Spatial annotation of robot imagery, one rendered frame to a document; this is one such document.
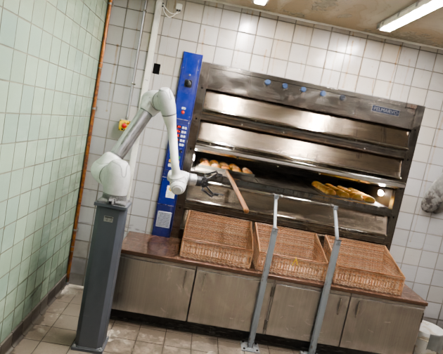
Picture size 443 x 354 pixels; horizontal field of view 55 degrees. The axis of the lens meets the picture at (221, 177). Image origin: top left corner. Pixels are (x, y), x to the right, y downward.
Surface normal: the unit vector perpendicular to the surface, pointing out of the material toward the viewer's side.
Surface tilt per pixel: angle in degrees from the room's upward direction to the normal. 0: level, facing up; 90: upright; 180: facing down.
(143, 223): 90
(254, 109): 70
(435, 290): 90
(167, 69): 90
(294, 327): 88
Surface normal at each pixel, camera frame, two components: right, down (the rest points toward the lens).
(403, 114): 0.04, 0.13
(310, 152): 0.10, -0.21
